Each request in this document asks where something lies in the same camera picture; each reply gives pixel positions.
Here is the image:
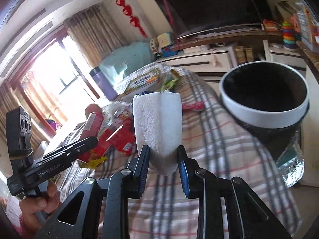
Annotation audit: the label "orange blue snack wrapper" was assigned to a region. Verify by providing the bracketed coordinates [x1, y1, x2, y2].
[78, 107, 135, 169]

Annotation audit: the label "green snack wrapper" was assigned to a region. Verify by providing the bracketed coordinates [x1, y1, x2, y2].
[160, 69, 179, 92]

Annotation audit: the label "white tissue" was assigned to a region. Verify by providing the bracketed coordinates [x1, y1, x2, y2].
[102, 101, 125, 119]

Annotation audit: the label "white rimmed black trash bin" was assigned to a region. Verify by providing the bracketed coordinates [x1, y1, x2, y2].
[220, 61, 310, 155]

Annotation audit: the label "person's left hand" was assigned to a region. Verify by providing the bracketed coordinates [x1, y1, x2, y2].
[20, 180, 61, 231]

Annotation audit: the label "red cardboard box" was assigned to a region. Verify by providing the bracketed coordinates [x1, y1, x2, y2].
[63, 112, 105, 145]

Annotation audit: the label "red apple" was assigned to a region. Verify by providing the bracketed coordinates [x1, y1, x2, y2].
[85, 104, 102, 118]

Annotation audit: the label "plaid grey red tablecloth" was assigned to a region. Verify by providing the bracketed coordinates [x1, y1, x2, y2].
[49, 63, 303, 239]

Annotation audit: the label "purple thermos bottle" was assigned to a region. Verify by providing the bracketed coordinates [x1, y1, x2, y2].
[89, 66, 118, 101]

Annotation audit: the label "pink toothbrush package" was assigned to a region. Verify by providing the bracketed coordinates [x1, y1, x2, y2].
[182, 101, 205, 112]

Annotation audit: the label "teal floral covered bundle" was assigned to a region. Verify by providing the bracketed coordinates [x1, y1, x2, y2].
[99, 42, 155, 86]

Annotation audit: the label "children's activity book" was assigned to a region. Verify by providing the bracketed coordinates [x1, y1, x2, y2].
[120, 68, 160, 98]

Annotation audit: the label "beige patterned curtain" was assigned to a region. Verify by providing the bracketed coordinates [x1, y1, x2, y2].
[64, 4, 127, 68]

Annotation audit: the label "white tv cabinet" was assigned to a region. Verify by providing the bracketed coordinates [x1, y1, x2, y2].
[157, 40, 307, 82]

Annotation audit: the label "stacked round wooden containers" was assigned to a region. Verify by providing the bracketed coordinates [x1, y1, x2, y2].
[234, 45, 247, 65]

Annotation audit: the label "yellow toy phone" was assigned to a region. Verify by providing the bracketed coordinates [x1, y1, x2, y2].
[157, 32, 174, 48]

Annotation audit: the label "red hanging lantern decoration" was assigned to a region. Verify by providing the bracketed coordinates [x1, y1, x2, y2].
[115, 0, 148, 38]

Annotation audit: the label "wooden abacus toy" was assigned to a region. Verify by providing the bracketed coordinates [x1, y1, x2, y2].
[244, 46, 254, 62]

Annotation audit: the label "red toy telephone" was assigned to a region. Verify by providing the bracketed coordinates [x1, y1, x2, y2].
[263, 19, 280, 32]

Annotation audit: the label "black curved television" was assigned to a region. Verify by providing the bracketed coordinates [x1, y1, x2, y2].
[155, 0, 272, 38]

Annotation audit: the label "black tracking camera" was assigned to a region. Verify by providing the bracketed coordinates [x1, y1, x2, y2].
[5, 106, 33, 160]

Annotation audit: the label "rainbow stacking ring toy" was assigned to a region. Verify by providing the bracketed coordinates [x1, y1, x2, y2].
[282, 21, 297, 51]

